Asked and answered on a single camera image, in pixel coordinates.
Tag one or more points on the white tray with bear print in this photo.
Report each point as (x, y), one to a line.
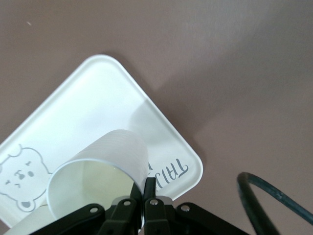
(93, 98)

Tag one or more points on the white plastic cup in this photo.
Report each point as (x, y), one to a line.
(117, 147)

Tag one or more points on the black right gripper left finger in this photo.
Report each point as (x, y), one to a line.
(122, 220)

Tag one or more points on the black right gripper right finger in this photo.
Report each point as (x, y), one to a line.
(156, 220)

